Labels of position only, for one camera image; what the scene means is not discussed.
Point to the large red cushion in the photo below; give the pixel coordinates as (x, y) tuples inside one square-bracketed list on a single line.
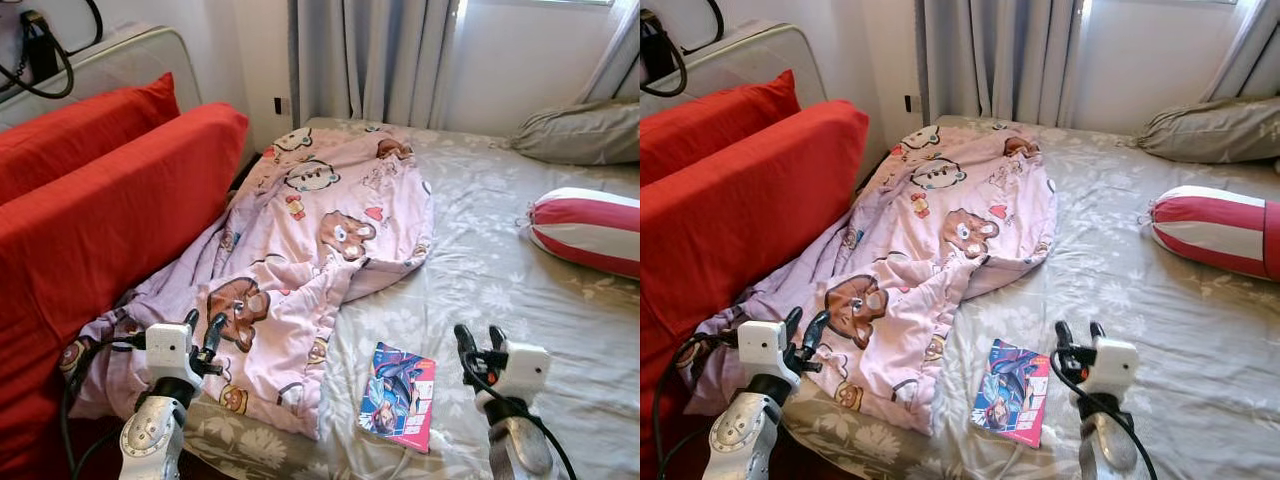
[(120, 220), (740, 220)]

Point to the red white striped star bolster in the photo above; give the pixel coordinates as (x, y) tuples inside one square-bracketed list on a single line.
[(1210, 228), (590, 228)]

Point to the pink blue comic book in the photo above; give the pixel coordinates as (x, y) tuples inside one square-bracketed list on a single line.
[(1012, 392), (400, 395)]

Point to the grey pleated curtain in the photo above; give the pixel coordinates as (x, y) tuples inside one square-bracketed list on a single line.
[(1000, 60), (380, 60)]

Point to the pink cartoon bear blanket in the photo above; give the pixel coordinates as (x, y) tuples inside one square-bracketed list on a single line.
[(320, 230), (950, 230)]

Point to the grey floral pillow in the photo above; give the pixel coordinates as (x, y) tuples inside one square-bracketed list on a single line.
[(585, 132), (1215, 130)]

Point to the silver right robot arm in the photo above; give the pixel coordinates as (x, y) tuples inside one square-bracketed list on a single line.
[(520, 440), (1110, 440)]

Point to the bed with grey floral sheet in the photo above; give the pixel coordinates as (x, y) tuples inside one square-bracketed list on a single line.
[(1130, 300), (500, 300)]

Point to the grey tied-back curtain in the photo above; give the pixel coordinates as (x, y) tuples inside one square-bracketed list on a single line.
[(1245, 60), (615, 65)]

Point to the pale grey leaning mattress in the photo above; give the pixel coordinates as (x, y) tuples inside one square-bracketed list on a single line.
[(760, 55), (120, 60)]

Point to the slim red cushion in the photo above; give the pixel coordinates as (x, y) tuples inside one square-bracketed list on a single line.
[(80, 130), (710, 120)]

